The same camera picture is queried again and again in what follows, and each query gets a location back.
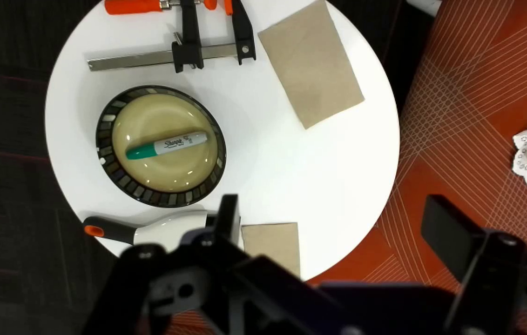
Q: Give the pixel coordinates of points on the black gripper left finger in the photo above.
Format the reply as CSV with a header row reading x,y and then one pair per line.
x,y
228,220

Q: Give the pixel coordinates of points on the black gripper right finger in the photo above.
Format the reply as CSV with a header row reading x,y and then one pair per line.
x,y
452,235

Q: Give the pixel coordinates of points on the green and white marker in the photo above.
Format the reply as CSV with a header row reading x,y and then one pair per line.
x,y
167,146

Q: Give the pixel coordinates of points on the small brown cardboard piece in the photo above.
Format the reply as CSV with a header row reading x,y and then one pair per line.
x,y
277,241

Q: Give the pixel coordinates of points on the round white table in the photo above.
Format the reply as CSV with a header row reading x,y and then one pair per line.
x,y
333,179

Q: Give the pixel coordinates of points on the orange red sofa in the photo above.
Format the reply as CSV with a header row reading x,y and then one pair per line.
x,y
465,107

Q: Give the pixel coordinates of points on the large brown cardboard piece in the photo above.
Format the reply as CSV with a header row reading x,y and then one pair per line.
x,y
312,64

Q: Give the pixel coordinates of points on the white tool with black handle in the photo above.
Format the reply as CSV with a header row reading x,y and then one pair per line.
x,y
167,231

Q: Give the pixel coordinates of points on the orange handled bar clamp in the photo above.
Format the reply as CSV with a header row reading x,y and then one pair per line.
x,y
187,47

